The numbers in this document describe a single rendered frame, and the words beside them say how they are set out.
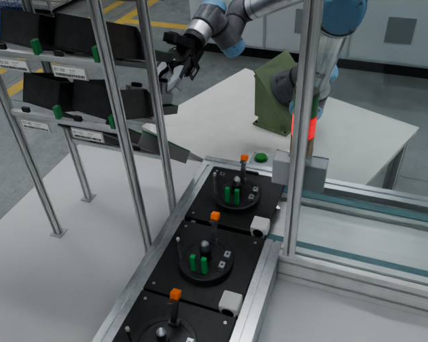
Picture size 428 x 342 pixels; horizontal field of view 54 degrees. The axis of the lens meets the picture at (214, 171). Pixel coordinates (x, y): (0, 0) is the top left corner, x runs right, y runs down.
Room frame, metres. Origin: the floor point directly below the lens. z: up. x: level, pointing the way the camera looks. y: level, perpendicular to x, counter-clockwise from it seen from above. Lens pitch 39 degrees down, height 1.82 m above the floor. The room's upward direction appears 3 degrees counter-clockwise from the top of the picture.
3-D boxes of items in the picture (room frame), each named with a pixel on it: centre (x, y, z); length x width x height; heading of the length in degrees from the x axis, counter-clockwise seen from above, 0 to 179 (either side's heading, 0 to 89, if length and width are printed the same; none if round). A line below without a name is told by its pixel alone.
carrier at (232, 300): (0.69, 0.03, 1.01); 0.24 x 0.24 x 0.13; 68
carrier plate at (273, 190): (0.92, -0.06, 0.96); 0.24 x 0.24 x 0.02; 68
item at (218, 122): (1.46, -0.27, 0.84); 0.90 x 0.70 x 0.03; 45
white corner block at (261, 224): (0.80, -0.12, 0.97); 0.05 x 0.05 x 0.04; 68
